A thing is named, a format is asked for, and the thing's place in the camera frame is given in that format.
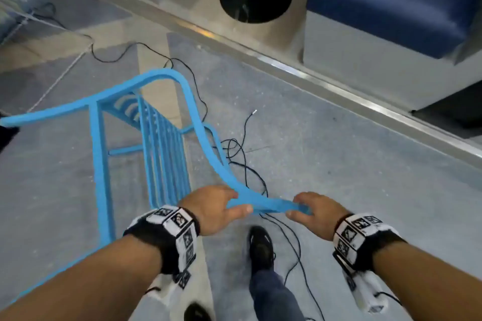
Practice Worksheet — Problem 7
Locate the person's left hand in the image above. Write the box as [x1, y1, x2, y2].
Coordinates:
[178, 185, 254, 236]

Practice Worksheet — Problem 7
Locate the person's right hand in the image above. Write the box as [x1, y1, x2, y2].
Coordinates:
[285, 192, 352, 242]

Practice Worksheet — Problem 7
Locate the blue metal chair frame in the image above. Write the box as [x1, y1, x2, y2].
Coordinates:
[0, 68, 313, 306]

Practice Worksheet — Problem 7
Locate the person's right forearm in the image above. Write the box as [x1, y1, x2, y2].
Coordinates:
[372, 240, 482, 321]

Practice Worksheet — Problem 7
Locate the person's left forearm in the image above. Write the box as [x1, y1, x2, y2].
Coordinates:
[0, 234, 163, 321]

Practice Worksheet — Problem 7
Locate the person's black shoe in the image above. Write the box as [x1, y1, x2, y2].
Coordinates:
[183, 302, 212, 321]
[247, 225, 276, 272]

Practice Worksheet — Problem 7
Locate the black marker wristband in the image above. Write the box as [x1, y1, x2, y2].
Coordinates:
[123, 205, 201, 276]
[332, 213, 407, 272]

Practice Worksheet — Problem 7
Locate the person's blue jeans leg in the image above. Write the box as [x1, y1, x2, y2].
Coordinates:
[249, 269, 306, 321]

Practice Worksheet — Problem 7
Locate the grey bench base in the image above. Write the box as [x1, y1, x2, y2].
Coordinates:
[303, 10, 482, 113]

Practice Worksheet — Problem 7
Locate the tangled black cable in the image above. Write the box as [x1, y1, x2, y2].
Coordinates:
[213, 110, 327, 321]

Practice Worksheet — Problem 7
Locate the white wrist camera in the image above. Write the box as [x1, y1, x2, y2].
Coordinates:
[341, 264, 391, 314]
[145, 270, 193, 307]

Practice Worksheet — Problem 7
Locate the long thin black cable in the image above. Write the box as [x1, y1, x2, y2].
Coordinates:
[32, 2, 209, 123]

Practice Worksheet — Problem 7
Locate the thin white cable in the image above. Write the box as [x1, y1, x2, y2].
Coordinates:
[0, 4, 93, 114]

